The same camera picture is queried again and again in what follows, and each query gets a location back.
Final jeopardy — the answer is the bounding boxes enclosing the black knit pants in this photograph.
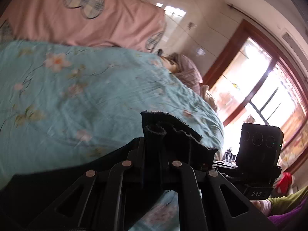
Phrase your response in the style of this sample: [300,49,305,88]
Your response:
[1,112,218,230]

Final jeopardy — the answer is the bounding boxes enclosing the pink striped clothing pile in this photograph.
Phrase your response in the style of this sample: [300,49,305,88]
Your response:
[160,54,218,112]

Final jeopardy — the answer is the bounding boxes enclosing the person's right hand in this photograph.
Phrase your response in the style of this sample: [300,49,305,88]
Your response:
[251,199,273,217]

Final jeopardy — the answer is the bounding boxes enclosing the olive green right sleeve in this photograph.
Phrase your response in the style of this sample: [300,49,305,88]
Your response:
[268,186,308,216]

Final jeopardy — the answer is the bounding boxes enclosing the red-brown framed window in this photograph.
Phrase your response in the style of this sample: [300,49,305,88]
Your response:
[203,20,307,173]

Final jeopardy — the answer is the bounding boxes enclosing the light blue floral bedsheet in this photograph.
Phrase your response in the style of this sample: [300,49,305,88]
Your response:
[1,41,224,230]

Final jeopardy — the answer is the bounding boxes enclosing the pink heart-pattern quilt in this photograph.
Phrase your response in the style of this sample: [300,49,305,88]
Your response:
[1,0,167,52]

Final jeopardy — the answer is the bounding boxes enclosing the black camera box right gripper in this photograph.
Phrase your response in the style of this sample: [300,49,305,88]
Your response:
[235,123,284,169]

